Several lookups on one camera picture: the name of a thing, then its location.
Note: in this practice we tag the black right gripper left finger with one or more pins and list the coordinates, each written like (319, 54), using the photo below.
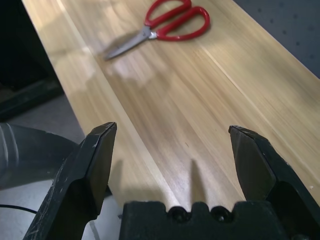
(75, 180)

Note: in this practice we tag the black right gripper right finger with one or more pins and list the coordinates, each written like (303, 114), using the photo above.
(260, 170)

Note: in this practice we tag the dark grey pegboard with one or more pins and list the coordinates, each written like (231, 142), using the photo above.
(287, 30)

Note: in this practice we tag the silver right robot leg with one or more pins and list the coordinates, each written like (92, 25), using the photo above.
(30, 155)

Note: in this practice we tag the black equipment cart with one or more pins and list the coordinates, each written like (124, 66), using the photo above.
(20, 50)

